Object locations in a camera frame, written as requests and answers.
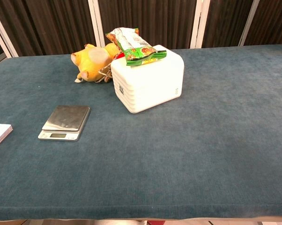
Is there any yellow plush toy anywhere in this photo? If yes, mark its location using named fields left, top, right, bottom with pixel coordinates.
left=70, top=43, right=125, bottom=83

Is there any dark slatted screen panel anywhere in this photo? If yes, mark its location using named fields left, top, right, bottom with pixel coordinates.
left=239, top=0, right=282, bottom=46
left=190, top=0, right=260, bottom=49
left=0, top=0, right=102, bottom=58
left=97, top=0, right=204, bottom=50

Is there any small digital scale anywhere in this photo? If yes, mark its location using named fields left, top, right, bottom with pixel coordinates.
left=37, top=105, right=91, bottom=142

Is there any white ribbed plastic box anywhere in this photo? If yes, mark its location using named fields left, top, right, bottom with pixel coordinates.
left=110, top=45, right=185, bottom=114

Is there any green snack bag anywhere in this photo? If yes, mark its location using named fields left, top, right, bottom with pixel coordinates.
left=105, top=27, right=167, bottom=67

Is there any white card stack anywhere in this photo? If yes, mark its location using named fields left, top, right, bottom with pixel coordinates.
left=0, top=122, right=14, bottom=146

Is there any blue felt table cloth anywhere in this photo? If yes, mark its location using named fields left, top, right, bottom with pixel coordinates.
left=0, top=44, right=282, bottom=221

